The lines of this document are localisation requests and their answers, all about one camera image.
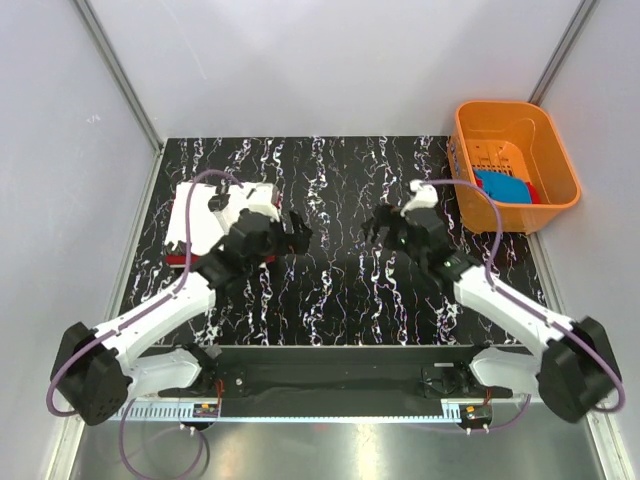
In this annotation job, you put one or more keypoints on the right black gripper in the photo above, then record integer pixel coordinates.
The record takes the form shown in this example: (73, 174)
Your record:
(387, 217)

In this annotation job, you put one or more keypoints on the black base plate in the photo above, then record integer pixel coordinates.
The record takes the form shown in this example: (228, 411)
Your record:
(360, 375)

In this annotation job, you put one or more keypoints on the red t shirt in basket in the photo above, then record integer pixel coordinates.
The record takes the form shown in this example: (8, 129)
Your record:
(533, 194)

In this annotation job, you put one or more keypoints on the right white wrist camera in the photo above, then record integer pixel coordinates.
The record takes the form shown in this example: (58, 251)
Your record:
(423, 195)

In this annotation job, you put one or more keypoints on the red t shirt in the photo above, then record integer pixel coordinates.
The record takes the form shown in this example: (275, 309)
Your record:
(182, 261)
(533, 194)

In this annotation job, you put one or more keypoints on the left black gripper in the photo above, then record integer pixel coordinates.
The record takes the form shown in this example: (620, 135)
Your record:
(291, 243)

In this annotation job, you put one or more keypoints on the left corner aluminium post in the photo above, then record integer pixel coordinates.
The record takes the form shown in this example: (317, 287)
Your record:
(107, 53)

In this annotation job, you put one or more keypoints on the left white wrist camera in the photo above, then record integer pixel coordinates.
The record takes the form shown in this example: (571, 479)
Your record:
(262, 198)

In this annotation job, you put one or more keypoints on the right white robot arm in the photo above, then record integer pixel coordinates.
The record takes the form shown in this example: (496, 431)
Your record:
(569, 364)

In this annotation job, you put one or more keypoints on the orange plastic basket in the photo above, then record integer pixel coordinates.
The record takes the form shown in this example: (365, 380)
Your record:
(518, 139)

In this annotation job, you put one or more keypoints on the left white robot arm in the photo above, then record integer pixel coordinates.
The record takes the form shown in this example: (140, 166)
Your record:
(100, 370)

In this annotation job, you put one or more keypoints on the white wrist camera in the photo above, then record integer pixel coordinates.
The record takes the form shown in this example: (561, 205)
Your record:
(262, 198)
(423, 195)

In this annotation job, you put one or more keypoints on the corner aluminium post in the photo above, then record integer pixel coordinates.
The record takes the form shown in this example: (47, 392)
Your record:
(561, 52)
(107, 53)

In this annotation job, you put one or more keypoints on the blue t shirt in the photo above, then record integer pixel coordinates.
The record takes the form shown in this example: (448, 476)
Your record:
(502, 187)

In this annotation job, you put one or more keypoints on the white t shirt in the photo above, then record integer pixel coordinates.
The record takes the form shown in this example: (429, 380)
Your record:
(212, 210)

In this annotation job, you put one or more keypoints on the grey slotted cable duct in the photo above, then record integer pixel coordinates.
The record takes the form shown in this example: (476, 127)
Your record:
(239, 411)

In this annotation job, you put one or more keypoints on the right corner aluminium post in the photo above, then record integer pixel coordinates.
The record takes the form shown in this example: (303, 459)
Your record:
(561, 52)

